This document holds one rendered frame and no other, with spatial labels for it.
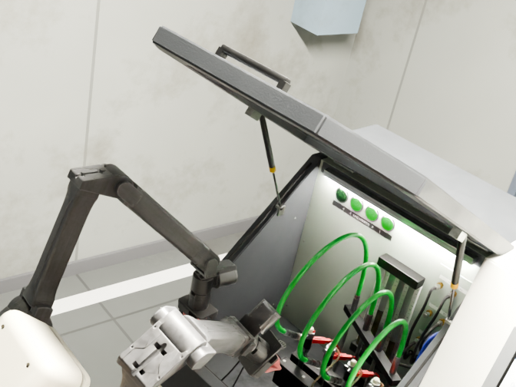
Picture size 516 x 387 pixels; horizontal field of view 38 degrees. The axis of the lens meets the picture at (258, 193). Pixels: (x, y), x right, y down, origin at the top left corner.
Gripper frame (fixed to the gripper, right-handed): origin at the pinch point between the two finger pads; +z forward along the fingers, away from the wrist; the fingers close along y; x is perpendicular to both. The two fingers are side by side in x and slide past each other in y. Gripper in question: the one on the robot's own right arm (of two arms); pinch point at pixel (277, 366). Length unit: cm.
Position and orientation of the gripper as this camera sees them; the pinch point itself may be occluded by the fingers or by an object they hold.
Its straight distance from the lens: 183.8
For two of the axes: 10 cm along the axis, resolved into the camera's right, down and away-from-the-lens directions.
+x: -4.8, -5.0, 7.2
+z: 4.9, 5.3, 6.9
